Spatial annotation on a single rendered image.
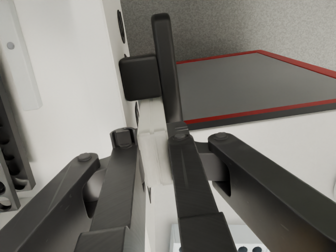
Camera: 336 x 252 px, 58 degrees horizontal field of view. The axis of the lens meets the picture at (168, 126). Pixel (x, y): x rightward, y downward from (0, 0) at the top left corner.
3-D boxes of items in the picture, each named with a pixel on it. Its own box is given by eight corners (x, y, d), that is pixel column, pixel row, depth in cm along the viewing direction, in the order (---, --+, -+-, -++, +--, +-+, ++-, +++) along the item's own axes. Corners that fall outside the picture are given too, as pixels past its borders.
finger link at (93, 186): (144, 194, 14) (78, 204, 14) (145, 149, 18) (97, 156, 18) (138, 165, 13) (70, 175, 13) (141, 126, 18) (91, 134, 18)
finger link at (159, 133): (151, 133, 15) (167, 131, 15) (151, 97, 21) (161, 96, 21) (160, 187, 16) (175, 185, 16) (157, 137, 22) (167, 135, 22)
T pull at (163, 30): (168, 12, 19) (169, 11, 18) (182, 122, 22) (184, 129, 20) (112, 20, 19) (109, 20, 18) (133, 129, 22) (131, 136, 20)
